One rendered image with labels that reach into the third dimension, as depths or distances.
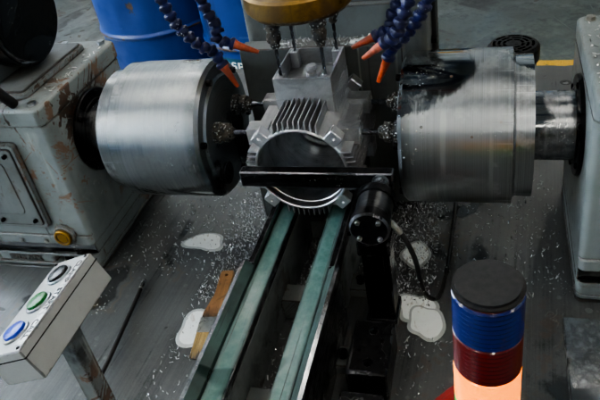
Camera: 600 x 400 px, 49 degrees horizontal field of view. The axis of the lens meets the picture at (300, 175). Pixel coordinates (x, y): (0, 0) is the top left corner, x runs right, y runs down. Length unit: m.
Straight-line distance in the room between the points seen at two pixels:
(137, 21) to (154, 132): 1.96
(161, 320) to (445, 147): 0.58
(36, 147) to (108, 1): 1.91
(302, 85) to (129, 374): 0.55
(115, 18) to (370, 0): 1.98
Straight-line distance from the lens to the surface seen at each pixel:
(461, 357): 0.61
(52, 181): 1.27
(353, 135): 1.06
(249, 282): 1.04
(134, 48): 3.12
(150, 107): 1.13
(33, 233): 1.39
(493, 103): 0.98
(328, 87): 1.07
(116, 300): 1.28
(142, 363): 1.14
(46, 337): 0.87
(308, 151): 1.25
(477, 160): 0.99
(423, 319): 1.10
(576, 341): 0.93
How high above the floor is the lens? 1.61
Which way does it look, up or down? 34 degrees down
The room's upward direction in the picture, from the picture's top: 11 degrees counter-clockwise
